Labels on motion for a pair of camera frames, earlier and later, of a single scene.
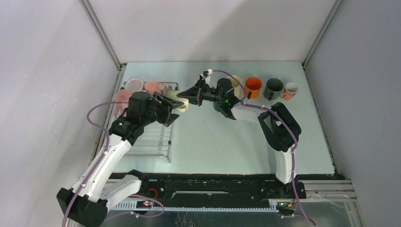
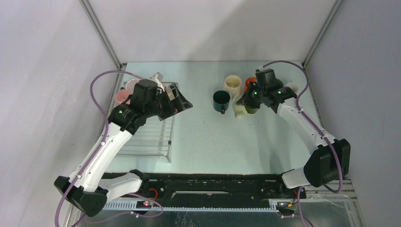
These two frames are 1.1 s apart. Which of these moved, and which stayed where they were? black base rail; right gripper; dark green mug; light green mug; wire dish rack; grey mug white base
Moved: right gripper; light green mug
Stayed: wire dish rack; grey mug white base; black base rail; dark green mug
